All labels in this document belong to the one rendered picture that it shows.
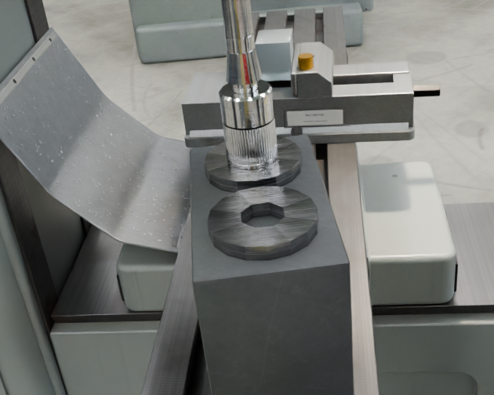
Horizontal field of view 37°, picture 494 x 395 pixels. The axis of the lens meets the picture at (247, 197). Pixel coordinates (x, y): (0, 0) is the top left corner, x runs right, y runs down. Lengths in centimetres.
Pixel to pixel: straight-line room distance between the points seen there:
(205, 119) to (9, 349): 45
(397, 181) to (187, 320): 54
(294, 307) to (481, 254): 69
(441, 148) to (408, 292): 197
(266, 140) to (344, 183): 38
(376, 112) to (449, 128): 209
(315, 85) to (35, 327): 55
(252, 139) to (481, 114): 270
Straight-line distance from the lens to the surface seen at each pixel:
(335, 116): 113
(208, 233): 61
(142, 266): 111
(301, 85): 110
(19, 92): 111
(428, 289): 111
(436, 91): 117
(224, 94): 65
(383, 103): 112
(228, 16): 63
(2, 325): 116
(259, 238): 58
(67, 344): 122
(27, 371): 122
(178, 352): 79
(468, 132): 317
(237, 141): 66
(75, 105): 121
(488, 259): 123
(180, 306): 84
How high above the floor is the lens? 145
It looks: 31 degrees down
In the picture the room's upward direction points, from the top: 7 degrees counter-clockwise
